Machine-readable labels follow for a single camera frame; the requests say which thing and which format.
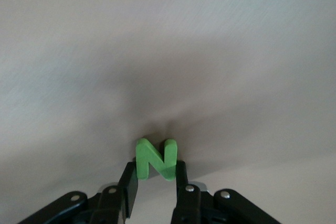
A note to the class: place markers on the green letter N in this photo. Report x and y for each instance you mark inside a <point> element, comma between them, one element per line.
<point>143,161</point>

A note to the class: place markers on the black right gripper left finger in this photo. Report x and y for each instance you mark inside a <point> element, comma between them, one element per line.
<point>126,197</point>

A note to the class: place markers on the brown table cover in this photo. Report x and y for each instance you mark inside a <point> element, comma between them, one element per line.
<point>157,51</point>

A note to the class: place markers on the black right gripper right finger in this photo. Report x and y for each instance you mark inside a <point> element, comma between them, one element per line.
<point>183,197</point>

